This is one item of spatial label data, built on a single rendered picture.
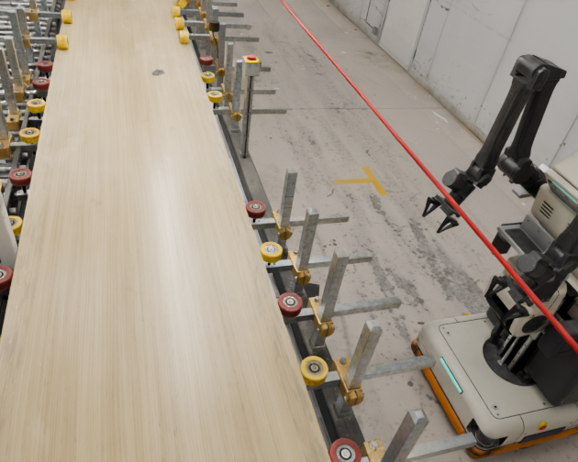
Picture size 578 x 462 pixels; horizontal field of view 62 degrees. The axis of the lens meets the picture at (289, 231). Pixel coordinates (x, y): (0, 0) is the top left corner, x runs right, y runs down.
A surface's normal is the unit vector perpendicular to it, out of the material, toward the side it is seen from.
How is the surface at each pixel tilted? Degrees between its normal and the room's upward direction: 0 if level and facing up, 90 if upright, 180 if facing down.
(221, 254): 0
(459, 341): 0
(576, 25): 90
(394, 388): 0
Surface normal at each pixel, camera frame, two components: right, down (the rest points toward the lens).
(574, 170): -0.55, -0.51
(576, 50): -0.95, 0.08
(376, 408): 0.13, -0.76
